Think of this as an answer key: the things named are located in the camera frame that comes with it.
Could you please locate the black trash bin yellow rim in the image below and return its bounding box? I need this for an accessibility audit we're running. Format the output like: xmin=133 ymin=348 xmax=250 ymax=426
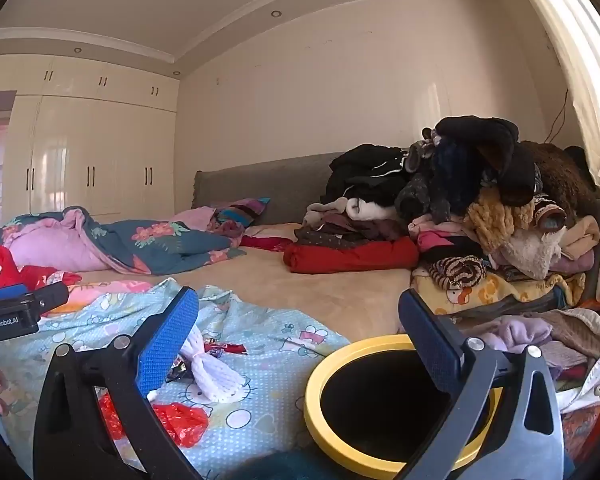
xmin=303 ymin=334 xmax=503 ymax=473

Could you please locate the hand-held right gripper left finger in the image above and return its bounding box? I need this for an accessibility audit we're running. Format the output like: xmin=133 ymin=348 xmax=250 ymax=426
xmin=32 ymin=286 xmax=203 ymax=480

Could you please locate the tan bed sheet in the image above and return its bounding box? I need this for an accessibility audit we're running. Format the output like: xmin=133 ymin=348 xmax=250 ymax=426
xmin=72 ymin=222 xmax=416 ymax=346

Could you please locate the tan fleece garment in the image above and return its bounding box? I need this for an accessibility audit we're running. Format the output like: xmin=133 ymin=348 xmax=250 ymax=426
xmin=464 ymin=187 xmax=533 ymax=256

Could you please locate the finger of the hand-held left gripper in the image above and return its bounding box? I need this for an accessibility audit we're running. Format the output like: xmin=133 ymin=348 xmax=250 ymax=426
xmin=0 ymin=284 xmax=31 ymax=303
xmin=27 ymin=281 xmax=70 ymax=317

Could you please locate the red folded garment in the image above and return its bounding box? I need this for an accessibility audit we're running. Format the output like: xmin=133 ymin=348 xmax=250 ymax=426
xmin=283 ymin=236 xmax=421 ymax=275

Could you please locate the white sherpa garment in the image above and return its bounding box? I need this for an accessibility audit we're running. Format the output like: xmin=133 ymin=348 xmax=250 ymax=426
xmin=500 ymin=225 xmax=566 ymax=281

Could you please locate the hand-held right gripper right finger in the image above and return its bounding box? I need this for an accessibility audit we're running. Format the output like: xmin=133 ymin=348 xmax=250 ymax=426
xmin=395 ymin=287 xmax=566 ymax=480

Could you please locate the light blue cartoon bedsheet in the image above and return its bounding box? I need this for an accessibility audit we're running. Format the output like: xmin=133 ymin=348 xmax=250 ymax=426
xmin=0 ymin=277 xmax=366 ymax=480

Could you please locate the bag of clothes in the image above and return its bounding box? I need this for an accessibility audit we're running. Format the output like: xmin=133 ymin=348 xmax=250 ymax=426
xmin=525 ymin=307 xmax=600 ymax=415

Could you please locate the lavender fleece garment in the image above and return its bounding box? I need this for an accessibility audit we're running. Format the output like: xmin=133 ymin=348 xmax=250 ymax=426
xmin=472 ymin=314 xmax=555 ymax=361

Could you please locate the cream pillow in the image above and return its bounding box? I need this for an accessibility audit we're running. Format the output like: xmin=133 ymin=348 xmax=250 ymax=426
xmin=244 ymin=222 xmax=306 ymax=241

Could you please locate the beige folded cloth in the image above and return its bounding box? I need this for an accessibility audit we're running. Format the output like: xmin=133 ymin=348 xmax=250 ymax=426
xmin=557 ymin=215 xmax=600 ymax=275

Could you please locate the grey bed headboard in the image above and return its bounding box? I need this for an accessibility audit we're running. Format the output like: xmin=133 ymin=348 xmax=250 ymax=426
xmin=192 ymin=151 xmax=351 ymax=226

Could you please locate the thin wall cable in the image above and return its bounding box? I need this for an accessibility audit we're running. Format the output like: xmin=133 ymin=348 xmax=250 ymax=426
xmin=546 ymin=88 xmax=572 ymax=145

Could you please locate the teal cloth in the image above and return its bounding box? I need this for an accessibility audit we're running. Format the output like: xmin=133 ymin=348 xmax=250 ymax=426
xmin=220 ymin=452 xmax=341 ymax=480

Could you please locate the yellow cartoon blanket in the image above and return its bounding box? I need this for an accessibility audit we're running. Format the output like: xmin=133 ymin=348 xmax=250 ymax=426
xmin=411 ymin=265 xmax=587 ymax=317

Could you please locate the navy fuzzy garment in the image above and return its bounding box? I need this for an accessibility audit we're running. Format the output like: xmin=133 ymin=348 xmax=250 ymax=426
xmin=430 ymin=137 xmax=486 ymax=213

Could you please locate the pink cartoon sheet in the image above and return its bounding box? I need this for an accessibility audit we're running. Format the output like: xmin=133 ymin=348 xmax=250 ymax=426
xmin=42 ymin=280 xmax=156 ymax=317

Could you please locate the brown striped knit cuff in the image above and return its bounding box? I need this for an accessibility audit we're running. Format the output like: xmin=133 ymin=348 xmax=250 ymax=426
xmin=530 ymin=194 xmax=568 ymax=234

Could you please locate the red cartoon cloth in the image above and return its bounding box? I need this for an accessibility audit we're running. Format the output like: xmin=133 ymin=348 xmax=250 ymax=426
xmin=0 ymin=245 xmax=83 ymax=293

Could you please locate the cream wardrobe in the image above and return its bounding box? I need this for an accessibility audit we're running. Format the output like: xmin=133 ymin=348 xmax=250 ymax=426
xmin=0 ymin=52 xmax=181 ymax=221

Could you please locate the brown striped knit garment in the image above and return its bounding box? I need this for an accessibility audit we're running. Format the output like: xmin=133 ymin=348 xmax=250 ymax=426
xmin=426 ymin=255 xmax=487 ymax=291

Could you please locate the pink garment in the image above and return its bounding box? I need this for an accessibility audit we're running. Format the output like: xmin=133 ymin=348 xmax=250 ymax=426
xmin=416 ymin=215 xmax=478 ymax=263

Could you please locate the black jacket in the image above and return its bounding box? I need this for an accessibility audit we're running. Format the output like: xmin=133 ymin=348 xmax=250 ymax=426
xmin=325 ymin=143 xmax=411 ymax=206

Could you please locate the blue floral quilt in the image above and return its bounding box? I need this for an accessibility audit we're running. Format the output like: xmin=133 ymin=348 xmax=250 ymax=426
xmin=0 ymin=205 xmax=248 ymax=276

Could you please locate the striped pillow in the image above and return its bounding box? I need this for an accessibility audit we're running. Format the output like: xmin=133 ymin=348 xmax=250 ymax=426
xmin=212 ymin=197 xmax=272 ymax=228

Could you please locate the black padded garment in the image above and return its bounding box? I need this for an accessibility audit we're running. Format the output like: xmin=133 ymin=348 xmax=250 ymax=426
xmin=436 ymin=116 xmax=537 ymax=207

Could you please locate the purple foil wrapper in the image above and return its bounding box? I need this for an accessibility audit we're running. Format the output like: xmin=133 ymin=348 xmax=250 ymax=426
xmin=167 ymin=354 xmax=189 ymax=382

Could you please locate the beige ribbed knit garment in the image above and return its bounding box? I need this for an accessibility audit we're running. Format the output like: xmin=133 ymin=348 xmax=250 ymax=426
xmin=537 ymin=309 xmax=600 ymax=363

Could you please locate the brown dotted garment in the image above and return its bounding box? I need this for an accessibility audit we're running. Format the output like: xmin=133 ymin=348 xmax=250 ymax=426
xmin=294 ymin=212 xmax=411 ymax=248

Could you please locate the grey dotted garment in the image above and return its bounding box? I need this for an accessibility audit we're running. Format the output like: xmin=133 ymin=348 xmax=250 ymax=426
xmin=394 ymin=132 xmax=453 ymax=223

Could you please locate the dark red cloth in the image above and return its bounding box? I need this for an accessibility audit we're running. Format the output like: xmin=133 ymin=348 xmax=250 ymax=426
xmin=239 ymin=234 xmax=296 ymax=253

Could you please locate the brown plush blanket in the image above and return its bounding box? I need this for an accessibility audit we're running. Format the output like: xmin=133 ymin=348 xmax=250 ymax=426
xmin=520 ymin=140 xmax=600 ymax=228

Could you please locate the red plastic wrapper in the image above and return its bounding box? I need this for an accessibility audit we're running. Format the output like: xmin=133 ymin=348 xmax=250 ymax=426
xmin=99 ymin=392 xmax=211 ymax=448

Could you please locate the white fleece garment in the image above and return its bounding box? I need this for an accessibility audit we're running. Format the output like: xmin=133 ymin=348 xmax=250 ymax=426
xmin=345 ymin=197 xmax=398 ymax=222

